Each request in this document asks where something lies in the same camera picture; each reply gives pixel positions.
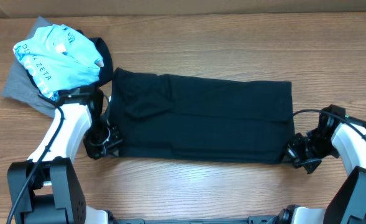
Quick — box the black t-shirt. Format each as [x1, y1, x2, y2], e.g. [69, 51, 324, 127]
[109, 68, 295, 164]

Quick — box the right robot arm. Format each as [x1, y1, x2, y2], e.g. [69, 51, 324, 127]
[272, 105, 366, 224]

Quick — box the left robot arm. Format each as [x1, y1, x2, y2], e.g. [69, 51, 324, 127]
[7, 85, 122, 224]

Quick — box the black folded garment in pile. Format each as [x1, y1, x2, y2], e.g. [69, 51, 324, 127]
[29, 29, 114, 96]

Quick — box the grey folded t-shirt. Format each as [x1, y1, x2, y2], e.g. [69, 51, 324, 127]
[1, 16, 59, 118]

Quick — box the light blue printed t-shirt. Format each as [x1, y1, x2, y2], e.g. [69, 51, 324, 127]
[12, 24, 104, 102]

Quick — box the cardboard backdrop board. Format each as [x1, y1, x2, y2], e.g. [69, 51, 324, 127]
[0, 0, 366, 18]

